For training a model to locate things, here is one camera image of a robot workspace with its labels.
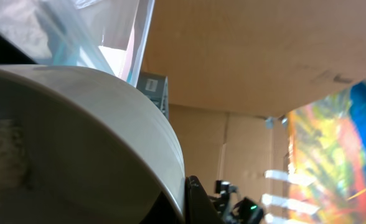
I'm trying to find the cardboard backdrop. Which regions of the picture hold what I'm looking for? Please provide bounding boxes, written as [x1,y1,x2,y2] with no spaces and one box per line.
[143,0,366,215]

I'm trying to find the clear plastic waste bin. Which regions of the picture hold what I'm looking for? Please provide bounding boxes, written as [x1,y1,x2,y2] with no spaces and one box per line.
[0,0,155,86]

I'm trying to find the colourful poster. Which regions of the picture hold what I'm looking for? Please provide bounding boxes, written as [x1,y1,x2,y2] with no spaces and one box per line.
[288,80,366,223]

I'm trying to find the grey dishwasher rack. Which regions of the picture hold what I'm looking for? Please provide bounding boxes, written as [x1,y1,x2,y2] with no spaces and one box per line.
[136,72,169,119]

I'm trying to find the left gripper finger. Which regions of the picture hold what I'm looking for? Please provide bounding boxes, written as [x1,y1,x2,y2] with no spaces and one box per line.
[185,175,223,224]

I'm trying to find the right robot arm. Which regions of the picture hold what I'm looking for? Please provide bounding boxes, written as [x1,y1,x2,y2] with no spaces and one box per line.
[209,180,265,224]

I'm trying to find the grey bowl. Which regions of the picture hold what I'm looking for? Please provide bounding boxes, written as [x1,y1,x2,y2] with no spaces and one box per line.
[0,65,185,223]

